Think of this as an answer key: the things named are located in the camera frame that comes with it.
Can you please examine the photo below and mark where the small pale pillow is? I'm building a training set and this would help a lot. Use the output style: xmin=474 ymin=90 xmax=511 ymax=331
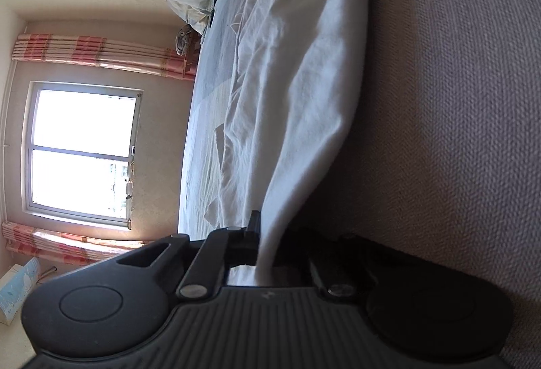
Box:
xmin=165 ymin=0 xmax=217 ymax=36

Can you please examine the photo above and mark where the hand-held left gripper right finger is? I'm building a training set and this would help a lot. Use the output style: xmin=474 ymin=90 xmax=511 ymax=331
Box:
xmin=273 ymin=225 xmax=407 ymax=303

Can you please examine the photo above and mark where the pink striped curtain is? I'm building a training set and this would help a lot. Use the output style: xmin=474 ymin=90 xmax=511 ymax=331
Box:
xmin=12 ymin=34 xmax=199 ymax=81
xmin=2 ymin=222 xmax=158 ymax=267

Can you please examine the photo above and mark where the grey plush toy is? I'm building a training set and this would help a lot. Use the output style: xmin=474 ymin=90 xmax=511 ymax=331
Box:
xmin=174 ymin=25 xmax=193 ymax=56

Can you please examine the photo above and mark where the window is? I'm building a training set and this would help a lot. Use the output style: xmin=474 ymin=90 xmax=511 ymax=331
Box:
xmin=25 ymin=82 xmax=143 ymax=231

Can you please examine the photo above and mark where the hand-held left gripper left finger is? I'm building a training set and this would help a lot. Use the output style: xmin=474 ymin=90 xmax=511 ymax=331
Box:
xmin=116 ymin=210 xmax=261 ymax=302

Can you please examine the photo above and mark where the wooden bedside shelf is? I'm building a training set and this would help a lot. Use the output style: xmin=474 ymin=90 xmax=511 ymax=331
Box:
xmin=185 ymin=33 xmax=204 ymax=58

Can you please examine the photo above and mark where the white t-shirt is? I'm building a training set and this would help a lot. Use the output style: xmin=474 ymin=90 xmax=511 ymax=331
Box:
xmin=205 ymin=0 xmax=369 ymax=289

